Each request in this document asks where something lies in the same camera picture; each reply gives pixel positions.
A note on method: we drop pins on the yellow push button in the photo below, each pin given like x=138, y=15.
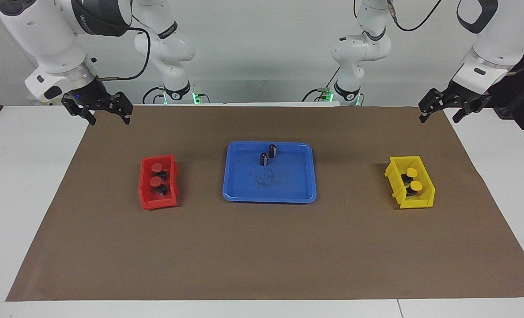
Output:
x=411, y=172
x=416, y=185

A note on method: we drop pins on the brown paper table mat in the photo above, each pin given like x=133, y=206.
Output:
x=262, y=247

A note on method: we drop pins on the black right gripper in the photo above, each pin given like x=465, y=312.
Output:
x=92, y=97

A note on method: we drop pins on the black cylindrical knob switch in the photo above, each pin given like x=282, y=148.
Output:
x=273, y=150
x=264, y=159

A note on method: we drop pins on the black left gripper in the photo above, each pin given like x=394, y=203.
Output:
x=460, y=98

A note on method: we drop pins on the red plastic bin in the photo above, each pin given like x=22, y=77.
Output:
x=147, y=194

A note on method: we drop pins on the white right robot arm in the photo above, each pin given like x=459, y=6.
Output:
x=45, y=31

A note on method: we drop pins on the yellow plastic bin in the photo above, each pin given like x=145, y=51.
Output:
x=420, y=201

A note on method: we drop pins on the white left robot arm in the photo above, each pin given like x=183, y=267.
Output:
x=500, y=39

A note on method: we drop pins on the blue plastic tray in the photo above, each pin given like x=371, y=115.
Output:
x=288, y=185

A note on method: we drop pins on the red push button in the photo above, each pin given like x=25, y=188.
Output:
x=156, y=167
x=156, y=182

